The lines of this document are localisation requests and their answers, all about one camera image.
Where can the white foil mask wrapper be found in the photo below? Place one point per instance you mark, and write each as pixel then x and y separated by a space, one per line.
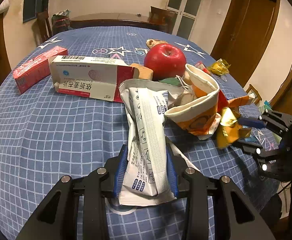
pixel 145 180

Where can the brown sponge block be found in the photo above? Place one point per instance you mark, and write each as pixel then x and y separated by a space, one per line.
pixel 144 72

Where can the basket on dining table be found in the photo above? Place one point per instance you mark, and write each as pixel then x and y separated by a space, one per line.
pixel 60 22

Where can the wooden chair left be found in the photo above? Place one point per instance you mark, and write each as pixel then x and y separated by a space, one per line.
pixel 44 25

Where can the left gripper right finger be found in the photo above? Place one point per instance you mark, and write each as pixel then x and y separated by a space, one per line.
pixel 234 215

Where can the yellow foil wrapper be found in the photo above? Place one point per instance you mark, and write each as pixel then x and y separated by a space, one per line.
pixel 229 129

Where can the dark wooden dining table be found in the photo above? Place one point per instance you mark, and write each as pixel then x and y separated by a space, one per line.
pixel 116 19

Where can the crushed orange paper cup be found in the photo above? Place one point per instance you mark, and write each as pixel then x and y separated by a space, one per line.
pixel 197 112

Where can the wooden chair at table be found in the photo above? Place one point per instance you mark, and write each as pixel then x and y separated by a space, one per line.
pixel 165 18

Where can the yellow plastic bag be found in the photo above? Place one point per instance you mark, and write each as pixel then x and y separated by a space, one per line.
pixel 219 67

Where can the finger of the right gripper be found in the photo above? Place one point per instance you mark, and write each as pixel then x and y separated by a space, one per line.
pixel 277 122
pixel 269 163

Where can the brown wooden door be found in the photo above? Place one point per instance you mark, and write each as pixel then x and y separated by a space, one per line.
pixel 244 36

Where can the white glass double door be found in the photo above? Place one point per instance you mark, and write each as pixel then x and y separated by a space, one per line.
pixel 185 13

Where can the red apple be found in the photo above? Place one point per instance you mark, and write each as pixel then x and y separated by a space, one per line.
pixel 165 60

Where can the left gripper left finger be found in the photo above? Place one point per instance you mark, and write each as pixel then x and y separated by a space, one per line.
pixel 56 215

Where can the white red medicine box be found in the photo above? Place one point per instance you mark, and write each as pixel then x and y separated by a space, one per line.
pixel 90 77

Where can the small wooden chair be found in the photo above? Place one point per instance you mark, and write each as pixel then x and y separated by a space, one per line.
pixel 254 94

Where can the blue checkered star tablecloth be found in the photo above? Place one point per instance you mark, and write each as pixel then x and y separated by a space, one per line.
pixel 45 135

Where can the red rectangular box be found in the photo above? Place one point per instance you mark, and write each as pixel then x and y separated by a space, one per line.
pixel 34 70

